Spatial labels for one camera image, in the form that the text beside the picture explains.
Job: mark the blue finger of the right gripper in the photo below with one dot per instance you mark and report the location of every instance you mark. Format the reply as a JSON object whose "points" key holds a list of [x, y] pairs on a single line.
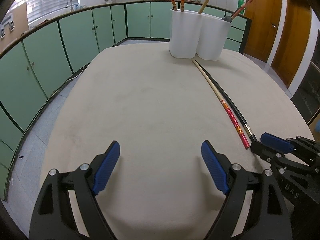
{"points": [[277, 143], [266, 153]]}

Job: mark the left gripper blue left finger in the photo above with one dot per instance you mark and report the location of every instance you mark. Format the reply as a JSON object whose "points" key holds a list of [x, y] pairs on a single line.
{"points": [[53, 217]]}

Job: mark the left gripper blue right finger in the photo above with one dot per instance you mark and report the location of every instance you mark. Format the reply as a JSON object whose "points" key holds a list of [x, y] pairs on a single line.
{"points": [[267, 218]]}

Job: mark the red orange bamboo chopstick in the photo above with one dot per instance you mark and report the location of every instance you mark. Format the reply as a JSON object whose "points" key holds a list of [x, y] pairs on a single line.
{"points": [[225, 106]]}

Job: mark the red wooden chopstick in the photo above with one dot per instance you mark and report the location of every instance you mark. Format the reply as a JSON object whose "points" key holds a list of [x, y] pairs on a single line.
{"points": [[240, 8]]}

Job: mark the green lower kitchen cabinets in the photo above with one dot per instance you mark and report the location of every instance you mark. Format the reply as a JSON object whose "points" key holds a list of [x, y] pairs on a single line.
{"points": [[39, 62]]}

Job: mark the chrome kitchen faucet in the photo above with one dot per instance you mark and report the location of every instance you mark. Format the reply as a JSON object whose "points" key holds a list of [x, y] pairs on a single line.
{"points": [[69, 4]]}

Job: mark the blue cloth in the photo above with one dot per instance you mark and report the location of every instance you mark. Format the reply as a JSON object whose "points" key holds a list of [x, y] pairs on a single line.
{"points": [[317, 127]]}

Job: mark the black glass cabinet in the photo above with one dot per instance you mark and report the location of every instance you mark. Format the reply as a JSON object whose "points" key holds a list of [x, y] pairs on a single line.
{"points": [[306, 97]]}

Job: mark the brown wooden door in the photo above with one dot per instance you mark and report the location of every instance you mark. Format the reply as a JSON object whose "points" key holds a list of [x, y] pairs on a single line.
{"points": [[293, 41], [265, 16]]}

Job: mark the white double utensil holder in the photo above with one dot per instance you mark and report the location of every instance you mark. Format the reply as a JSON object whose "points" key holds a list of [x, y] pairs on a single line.
{"points": [[194, 34]]}

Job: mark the green thermos bottle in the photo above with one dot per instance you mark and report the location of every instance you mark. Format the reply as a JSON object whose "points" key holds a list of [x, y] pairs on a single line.
{"points": [[240, 4]]}

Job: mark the cardboard panel with device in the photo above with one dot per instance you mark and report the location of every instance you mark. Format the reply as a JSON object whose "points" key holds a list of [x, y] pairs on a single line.
{"points": [[14, 24]]}

